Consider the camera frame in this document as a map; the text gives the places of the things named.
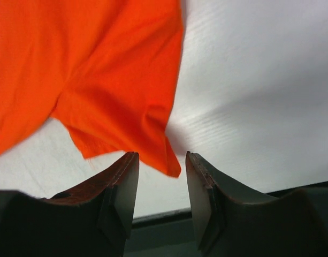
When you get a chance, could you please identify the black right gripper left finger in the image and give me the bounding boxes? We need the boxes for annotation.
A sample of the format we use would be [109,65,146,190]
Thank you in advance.
[0,152,139,256]

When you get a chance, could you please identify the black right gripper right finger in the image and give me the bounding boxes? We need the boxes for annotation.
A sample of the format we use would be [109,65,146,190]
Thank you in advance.
[186,152,328,256]

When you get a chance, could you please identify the orange t-shirt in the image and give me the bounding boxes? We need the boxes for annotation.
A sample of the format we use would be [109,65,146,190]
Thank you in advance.
[0,1,184,177]

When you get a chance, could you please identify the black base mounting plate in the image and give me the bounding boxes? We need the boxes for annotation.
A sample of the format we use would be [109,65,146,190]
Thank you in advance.
[125,183,328,256]

